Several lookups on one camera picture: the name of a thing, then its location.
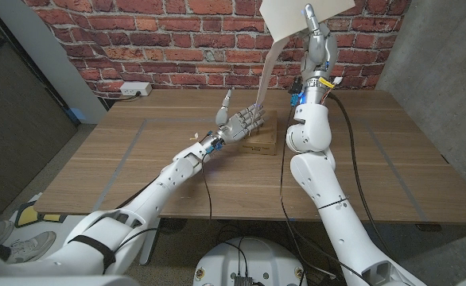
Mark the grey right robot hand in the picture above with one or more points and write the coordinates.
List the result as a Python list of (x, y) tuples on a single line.
[(318, 51)]

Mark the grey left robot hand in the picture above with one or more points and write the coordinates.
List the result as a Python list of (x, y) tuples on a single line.
[(237, 127)]

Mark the thin beige paper folder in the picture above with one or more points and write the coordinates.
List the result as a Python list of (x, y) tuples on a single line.
[(288, 16)]

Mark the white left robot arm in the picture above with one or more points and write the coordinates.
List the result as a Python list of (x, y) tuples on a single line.
[(149, 198)]

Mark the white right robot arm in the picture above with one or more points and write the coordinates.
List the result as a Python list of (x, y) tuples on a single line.
[(316, 171)]

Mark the small cardboard packing box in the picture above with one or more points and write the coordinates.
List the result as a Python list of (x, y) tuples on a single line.
[(262, 141)]

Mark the white power strip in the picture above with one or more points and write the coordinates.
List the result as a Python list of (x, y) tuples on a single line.
[(133, 88)]

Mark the red brick printed backdrop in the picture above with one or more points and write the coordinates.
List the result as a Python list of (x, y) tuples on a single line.
[(157, 39)]

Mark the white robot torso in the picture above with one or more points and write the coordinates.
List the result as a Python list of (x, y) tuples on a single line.
[(257, 258)]

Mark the white table leg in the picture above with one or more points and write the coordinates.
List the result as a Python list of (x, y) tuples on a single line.
[(153, 240)]

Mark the grey finned module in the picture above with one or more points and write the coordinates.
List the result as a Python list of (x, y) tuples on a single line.
[(243, 281)]

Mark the yellow and black floor object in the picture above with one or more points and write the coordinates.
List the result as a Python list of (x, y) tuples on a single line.
[(28, 214)]

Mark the dark grey door panel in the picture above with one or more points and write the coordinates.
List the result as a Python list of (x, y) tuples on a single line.
[(10, 119)]

